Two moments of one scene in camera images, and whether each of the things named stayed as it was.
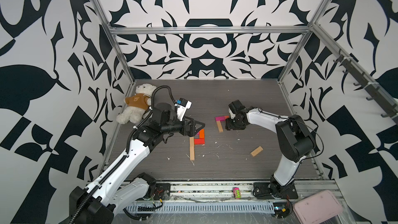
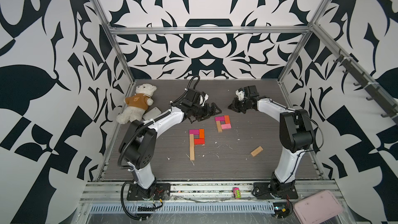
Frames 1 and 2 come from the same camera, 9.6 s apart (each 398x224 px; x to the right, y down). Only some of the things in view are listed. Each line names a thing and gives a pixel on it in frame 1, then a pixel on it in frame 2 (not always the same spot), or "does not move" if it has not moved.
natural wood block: (192, 144) does not move
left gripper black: (190, 132) → (207, 114)
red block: (200, 141) does not move
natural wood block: (256, 151) does not move
